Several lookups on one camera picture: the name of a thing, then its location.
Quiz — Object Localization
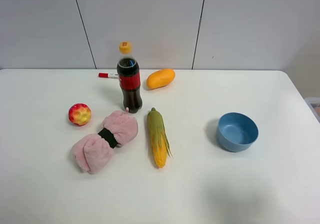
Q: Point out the pink towel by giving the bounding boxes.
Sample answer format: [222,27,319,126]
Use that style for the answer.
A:
[71,108,138,174]

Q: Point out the yellow mango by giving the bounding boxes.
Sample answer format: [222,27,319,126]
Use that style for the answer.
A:
[146,69,176,89]

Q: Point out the corn cob with husk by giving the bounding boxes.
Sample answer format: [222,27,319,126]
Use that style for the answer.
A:
[147,107,172,168]

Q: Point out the cola bottle yellow cap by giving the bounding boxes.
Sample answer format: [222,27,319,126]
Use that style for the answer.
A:
[117,41,143,113]

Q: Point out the red white marker pen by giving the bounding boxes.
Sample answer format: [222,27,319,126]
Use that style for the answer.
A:
[98,72,119,79]

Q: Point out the blue plastic bowl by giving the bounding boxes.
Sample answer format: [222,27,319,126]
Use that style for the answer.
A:
[216,112,259,152]

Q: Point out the red yellow apple toy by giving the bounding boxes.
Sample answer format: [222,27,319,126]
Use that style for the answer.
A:
[68,103,92,126]

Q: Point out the translucent storage box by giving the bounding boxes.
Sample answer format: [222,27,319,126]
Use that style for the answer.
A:
[304,97,320,122]

